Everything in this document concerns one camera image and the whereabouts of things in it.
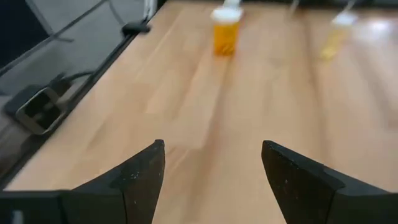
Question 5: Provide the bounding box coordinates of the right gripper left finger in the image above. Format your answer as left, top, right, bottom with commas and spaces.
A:
60, 139, 166, 224

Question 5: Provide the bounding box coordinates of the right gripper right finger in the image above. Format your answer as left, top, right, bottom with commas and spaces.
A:
261, 139, 398, 224

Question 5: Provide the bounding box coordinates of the yellow pill vial white cap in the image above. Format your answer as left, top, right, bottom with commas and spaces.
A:
320, 12, 358, 60

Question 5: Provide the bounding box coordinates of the orange pill vial white cap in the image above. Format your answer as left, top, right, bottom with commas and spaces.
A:
210, 7, 244, 57

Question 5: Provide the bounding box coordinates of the black table clamp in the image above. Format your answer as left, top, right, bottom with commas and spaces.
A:
120, 19, 152, 36

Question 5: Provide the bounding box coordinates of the black aluminium table frame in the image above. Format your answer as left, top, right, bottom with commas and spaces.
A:
0, 0, 169, 191

